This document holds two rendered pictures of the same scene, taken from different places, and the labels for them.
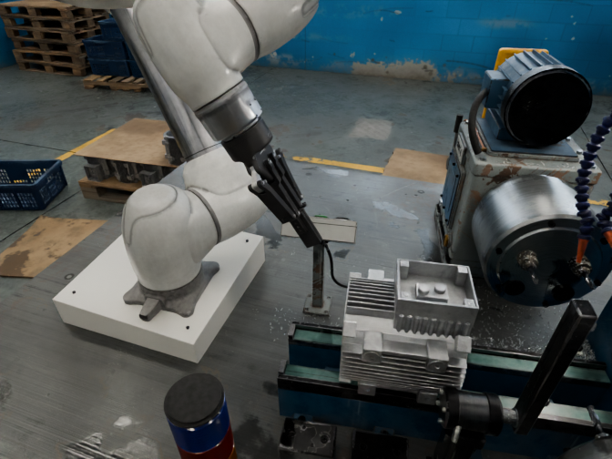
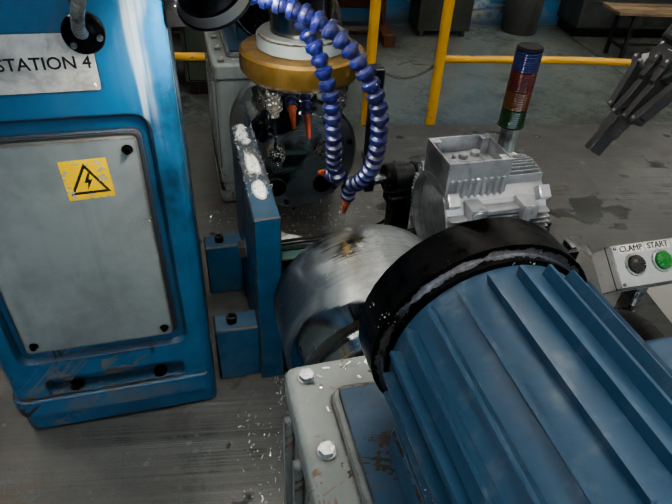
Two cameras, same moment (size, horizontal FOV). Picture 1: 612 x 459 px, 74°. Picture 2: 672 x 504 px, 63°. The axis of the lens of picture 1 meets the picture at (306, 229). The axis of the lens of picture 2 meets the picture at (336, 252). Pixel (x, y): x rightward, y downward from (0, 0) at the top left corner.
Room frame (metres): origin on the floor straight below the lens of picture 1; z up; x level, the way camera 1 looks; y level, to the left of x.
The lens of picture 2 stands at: (1.19, -0.81, 1.59)
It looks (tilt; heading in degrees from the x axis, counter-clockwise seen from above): 38 degrees down; 154
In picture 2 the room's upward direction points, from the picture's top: 3 degrees clockwise
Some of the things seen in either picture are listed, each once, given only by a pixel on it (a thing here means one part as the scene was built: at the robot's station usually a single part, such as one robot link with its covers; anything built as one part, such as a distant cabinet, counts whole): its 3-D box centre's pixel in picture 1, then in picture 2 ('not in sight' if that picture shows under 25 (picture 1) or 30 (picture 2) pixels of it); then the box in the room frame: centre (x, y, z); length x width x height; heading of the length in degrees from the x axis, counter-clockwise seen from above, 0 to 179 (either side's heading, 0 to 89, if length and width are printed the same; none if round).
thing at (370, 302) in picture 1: (399, 331); (475, 207); (0.49, -0.17, 1.01); 0.20 x 0.19 x 0.19; 80
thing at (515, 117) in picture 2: not in sight; (512, 115); (0.24, 0.11, 1.05); 0.06 x 0.06 x 0.04
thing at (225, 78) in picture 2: not in sight; (269, 105); (-0.15, -0.37, 0.99); 0.35 x 0.31 x 0.37; 170
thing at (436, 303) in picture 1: (431, 297); (466, 165); (0.49, -0.21, 1.11); 0.12 x 0.11 x 0.07; 80
